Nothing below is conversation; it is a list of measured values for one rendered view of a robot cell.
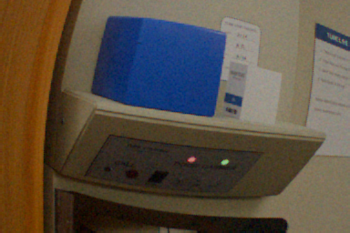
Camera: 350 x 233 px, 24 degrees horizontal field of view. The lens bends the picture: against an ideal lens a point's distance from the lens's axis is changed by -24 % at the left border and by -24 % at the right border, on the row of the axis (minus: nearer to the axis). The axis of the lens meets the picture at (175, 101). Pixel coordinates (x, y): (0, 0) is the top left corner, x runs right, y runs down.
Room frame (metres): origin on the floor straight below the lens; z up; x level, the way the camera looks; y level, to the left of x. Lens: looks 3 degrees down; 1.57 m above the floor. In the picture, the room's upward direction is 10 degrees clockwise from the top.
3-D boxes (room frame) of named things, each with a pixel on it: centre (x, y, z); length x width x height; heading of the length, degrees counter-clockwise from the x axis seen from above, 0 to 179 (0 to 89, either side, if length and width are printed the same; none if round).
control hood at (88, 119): (1.10, -0.04, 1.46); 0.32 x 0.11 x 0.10; 118
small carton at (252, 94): (1.13, -0.08, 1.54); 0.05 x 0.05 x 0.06; 22
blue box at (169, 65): (1.07, 0.03, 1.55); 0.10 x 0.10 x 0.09; 28
